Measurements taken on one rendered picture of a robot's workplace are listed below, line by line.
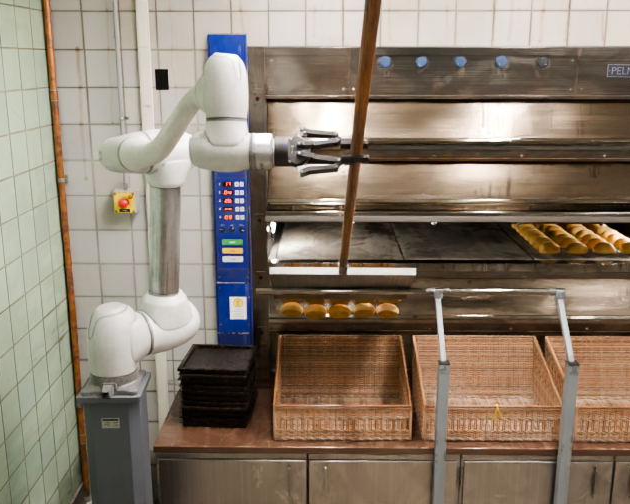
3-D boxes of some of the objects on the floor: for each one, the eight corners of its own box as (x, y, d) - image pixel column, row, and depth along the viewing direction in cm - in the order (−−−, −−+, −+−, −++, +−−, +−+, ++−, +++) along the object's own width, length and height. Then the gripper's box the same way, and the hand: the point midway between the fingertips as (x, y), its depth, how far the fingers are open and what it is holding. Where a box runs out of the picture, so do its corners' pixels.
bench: (184, 499, 366) (178, 387, 352) (690, 502, 363) (705, 390, 349) (159, 576, 312) (152, 447, 297) (754, 581, 309) (776, 451, 294)
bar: (261, 543, 333) (256, 285, 304) (552, 545, 331) (575, 286, 302) (255, 591, 303) (248, 310, 274) (575, 594, 301) (603, 312, 272)
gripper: (275, 129, 197) (366, 130, 197) (273, 186, 192) (367, 187, 192) (273, 115, 190) (368, 116, 190) (272, 174, 185) (369, 175, 185)
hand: (354, 151), depth 191 cm, fingers closed on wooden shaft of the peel, 3 cm apart
